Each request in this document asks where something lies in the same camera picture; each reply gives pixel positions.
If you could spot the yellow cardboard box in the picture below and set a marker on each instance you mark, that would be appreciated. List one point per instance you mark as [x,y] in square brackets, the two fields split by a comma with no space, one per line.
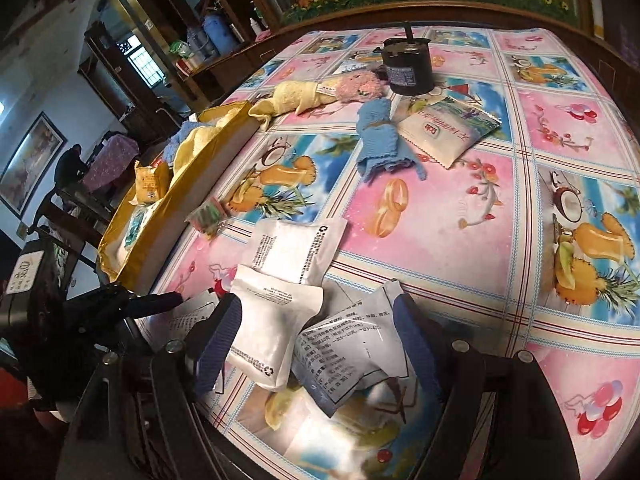
[200,210]

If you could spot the pink object on cabinet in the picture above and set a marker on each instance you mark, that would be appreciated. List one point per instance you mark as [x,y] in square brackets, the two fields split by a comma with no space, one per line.
[263,35]

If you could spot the small white printed packet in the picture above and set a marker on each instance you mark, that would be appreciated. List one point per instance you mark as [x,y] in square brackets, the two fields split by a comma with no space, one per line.
[356,67]

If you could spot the white packet with recycle mark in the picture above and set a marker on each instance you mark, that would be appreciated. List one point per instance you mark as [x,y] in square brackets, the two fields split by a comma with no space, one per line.
[272,320]
[295,247]

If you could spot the teal printed pack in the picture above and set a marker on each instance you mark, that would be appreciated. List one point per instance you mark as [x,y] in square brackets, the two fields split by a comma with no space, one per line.
[134,227]

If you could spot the framed wall picture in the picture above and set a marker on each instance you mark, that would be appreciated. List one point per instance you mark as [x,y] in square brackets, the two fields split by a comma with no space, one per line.
[32,165]

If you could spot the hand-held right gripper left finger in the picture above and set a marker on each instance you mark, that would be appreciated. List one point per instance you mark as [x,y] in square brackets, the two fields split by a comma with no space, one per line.
[217,345]

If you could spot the dark wooden chair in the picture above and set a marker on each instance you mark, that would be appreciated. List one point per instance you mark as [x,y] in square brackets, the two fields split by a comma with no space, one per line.
[65,215]

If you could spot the small green red candy packet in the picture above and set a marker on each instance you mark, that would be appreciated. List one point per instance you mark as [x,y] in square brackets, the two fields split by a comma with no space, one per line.
[207,216]

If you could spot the light blue washcloth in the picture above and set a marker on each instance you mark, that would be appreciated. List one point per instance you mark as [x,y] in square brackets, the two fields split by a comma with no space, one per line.
[385,135]

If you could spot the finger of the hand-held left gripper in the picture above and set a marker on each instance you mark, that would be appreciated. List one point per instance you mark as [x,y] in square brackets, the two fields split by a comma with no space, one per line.
[145,302]

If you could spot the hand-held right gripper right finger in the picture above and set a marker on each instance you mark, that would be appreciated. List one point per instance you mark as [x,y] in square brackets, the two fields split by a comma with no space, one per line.
[417,350]

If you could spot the yellow snack packet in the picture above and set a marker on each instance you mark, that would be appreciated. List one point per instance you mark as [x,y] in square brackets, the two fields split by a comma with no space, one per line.
[150,182]

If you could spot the wooden display cabinet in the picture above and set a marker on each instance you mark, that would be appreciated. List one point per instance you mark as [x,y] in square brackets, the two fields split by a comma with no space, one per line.
[220,75]

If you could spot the blue thermos flask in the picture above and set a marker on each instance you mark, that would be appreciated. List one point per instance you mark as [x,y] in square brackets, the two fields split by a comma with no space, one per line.
[218,32]

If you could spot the white sheet packet with text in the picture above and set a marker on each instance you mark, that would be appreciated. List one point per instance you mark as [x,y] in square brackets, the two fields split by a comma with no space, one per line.
[192,312]

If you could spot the fruit print tablecloth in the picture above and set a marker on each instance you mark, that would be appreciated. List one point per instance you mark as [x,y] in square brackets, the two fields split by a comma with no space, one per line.
[450,240]

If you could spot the white packet with black text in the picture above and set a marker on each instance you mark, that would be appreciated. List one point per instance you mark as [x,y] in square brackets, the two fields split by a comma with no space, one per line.
[350,345]

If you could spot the table with purple cloth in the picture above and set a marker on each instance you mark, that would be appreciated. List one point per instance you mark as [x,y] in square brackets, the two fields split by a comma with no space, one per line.
[112,160]

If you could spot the black cylindrical motor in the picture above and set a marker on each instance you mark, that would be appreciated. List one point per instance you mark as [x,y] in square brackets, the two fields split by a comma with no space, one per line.
[405,67]

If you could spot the pink fluffy cloth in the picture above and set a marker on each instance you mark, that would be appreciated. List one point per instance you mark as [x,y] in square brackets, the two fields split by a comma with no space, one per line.
[360,86]

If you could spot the green and white packet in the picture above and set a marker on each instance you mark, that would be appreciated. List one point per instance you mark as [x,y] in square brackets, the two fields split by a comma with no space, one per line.
[445,127]

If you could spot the grey thermos flask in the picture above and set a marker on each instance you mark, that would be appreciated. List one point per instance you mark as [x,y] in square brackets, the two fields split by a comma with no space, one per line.
[196,41]

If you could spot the window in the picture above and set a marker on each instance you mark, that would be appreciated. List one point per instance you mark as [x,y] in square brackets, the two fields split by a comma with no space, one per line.
[145,62]

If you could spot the green and white bag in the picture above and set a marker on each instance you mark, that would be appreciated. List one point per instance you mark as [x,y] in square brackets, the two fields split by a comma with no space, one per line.
[180,49]

